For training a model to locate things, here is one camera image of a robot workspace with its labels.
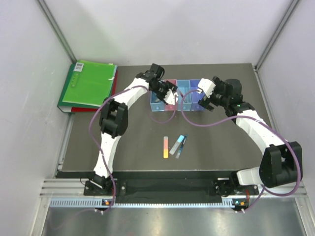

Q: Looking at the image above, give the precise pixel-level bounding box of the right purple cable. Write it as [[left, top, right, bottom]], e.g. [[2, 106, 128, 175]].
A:
[[181, 89, 303, 214]]

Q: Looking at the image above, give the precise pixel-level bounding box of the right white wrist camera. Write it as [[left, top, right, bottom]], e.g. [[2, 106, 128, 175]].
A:
[[197, 78, 216, 98]]

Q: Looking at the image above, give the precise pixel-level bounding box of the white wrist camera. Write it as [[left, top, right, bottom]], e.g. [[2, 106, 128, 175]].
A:
[[197, 78, 216, 98], [163, 89, 179, 106]]

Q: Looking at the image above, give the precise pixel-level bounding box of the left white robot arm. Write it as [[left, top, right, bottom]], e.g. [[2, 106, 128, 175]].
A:
[[89, 63, 178, 197]]

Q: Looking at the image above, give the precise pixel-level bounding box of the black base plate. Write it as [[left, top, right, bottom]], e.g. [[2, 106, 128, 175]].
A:
[[84, 177, 258, 201]]

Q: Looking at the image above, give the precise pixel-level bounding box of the grey slotted cable duct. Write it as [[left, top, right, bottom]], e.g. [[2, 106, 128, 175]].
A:
[[50, 198, 245, 208]]

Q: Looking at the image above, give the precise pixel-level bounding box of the light blue highlighter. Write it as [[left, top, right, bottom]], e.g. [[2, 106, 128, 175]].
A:
[[169, 135, 184, 155]]

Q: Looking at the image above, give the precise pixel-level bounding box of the teal blue bin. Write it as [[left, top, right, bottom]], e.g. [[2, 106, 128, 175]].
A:
[[177, 80, 192, 111]]

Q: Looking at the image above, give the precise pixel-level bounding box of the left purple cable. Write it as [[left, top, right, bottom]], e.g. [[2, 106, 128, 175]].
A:
[[89, 85, 183, 214]]

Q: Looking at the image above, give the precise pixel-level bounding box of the pink bin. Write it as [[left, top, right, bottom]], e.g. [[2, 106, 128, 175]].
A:
[[164, 79, 177, 111]]

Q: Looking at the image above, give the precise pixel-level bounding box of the red folder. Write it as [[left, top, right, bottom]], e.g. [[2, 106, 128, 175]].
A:
[[70, 71, 118, 113]]

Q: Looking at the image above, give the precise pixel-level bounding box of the light blue bin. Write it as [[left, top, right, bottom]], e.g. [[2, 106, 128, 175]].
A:
[[150, 91, 165, 112]]

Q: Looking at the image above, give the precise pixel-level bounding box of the orange highlighter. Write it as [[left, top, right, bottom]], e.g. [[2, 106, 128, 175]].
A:
[[163, 136, 169, 159]]

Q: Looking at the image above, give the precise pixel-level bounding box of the dark green binder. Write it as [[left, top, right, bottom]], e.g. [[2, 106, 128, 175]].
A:
[[57, 63, 98, 113]]

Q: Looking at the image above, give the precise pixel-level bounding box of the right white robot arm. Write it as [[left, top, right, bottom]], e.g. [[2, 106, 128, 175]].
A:
[[197, 76, 303, 195]]

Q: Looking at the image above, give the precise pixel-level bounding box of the green folder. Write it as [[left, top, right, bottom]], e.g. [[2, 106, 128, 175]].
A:
[[61, 60, 117, 107]]

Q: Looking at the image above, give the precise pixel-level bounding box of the blue pen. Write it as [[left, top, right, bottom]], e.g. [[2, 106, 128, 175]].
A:
[[176, 135, 188, 159]]

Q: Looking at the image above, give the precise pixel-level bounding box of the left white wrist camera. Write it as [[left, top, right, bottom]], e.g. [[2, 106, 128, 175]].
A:
[[163, 89, 179, 106]]

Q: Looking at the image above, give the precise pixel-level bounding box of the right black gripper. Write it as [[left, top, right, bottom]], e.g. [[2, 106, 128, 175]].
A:
[[198, 77, 230, 112]]

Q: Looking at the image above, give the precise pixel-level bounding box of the purple cable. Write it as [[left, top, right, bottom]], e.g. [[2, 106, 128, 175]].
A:
[[181, 89, 303, 214], [89, 85, 183, 214]]

